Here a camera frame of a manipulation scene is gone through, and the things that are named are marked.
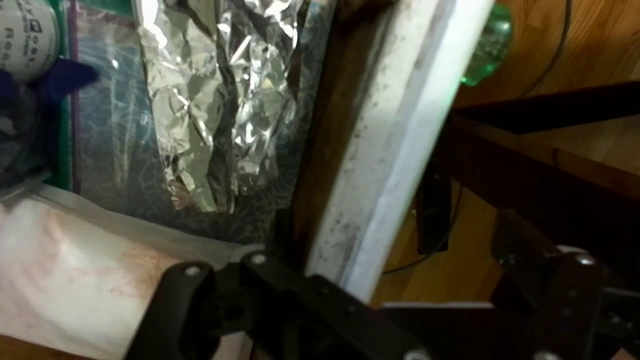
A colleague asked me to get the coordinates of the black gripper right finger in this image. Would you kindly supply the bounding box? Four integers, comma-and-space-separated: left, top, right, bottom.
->
489, 210, 564, 312

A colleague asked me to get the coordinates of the green glass drawer knob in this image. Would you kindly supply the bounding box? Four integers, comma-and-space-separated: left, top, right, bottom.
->
462, 3, 514, 86

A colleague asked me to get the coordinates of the white plastic bag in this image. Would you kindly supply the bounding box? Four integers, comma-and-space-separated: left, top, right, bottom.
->
0, 185, 245, 360

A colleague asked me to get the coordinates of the crumpled aluminium foil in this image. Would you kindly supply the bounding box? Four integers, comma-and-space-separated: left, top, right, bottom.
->
134, 0, 310, 214

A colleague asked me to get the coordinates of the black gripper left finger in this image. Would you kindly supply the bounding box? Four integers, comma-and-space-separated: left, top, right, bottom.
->
265, 207, 296, 263

